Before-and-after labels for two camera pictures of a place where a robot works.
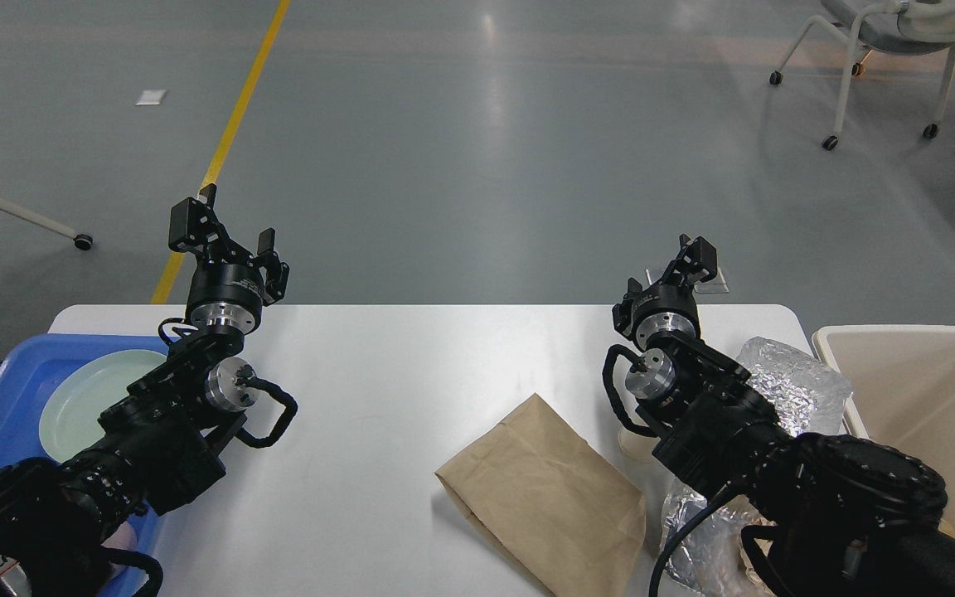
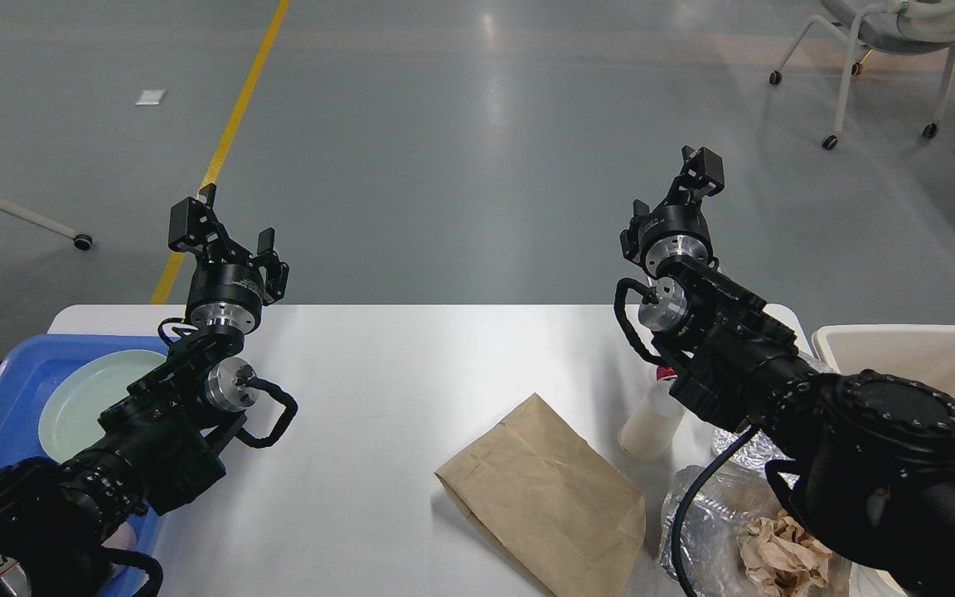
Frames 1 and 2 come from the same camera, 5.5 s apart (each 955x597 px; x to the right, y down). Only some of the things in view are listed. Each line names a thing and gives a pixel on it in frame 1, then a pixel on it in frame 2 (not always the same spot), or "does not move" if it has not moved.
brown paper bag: x=552 y=502 does not move
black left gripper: x=225 y=291 does not move
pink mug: x=124 y=537 does not move
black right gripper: x=666 y=306 -> x=681 y=230
